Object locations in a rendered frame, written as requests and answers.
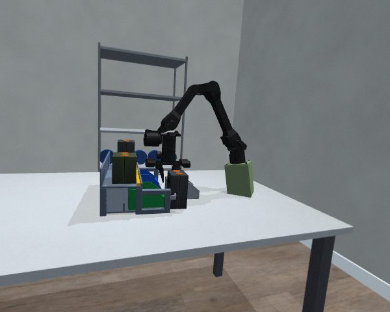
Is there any green open bin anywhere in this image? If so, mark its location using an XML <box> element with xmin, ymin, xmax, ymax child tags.
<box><xmin>128</xmin><ymin>182</ymin><xmax>164</xmax><ymax>210</ymax></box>

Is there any dark green case with orange latches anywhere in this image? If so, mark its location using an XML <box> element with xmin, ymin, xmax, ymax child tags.
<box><xmin>112</xmin><ymin>152</ymin><xmax>137</xmax><ymax>184</ymax></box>

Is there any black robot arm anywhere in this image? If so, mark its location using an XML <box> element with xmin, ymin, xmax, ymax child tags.
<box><xmin>144</xmin><ymin>81</ymin><xmax>247</xmax><ymax>164</ymax></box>

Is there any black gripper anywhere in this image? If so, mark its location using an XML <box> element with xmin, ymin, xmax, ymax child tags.
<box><xmin>145</xmin><ymin>147</ymin><xmax>190</xmax><ymax>183</ymax></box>

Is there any grey bin rack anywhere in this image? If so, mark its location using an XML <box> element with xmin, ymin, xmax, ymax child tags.
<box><xmin>99</xmin><ymin>152</ymin><xmax>176</xmax><ymax>216</ymax></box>

